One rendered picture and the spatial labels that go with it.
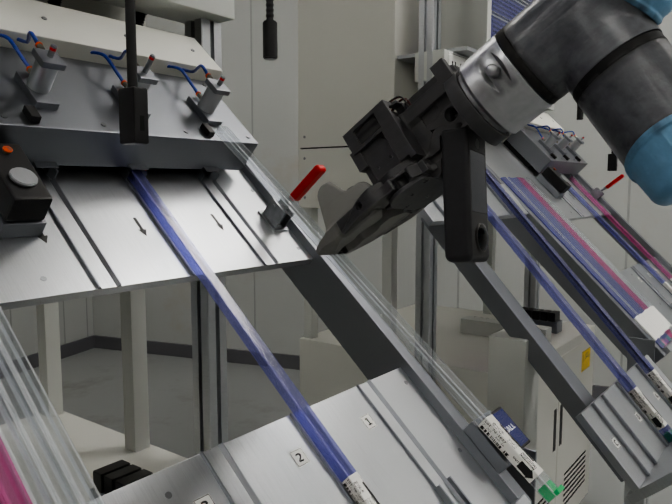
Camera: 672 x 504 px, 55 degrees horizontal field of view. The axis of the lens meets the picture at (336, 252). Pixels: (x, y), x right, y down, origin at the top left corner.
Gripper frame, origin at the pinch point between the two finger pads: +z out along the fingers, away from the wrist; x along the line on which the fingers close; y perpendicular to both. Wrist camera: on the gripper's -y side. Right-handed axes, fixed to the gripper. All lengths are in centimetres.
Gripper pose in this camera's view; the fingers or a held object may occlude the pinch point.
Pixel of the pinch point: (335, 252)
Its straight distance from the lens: 64.3
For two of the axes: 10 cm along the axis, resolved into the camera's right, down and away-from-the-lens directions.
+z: -6.8, 5.5, 4.9
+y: -4.5, -8.4, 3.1
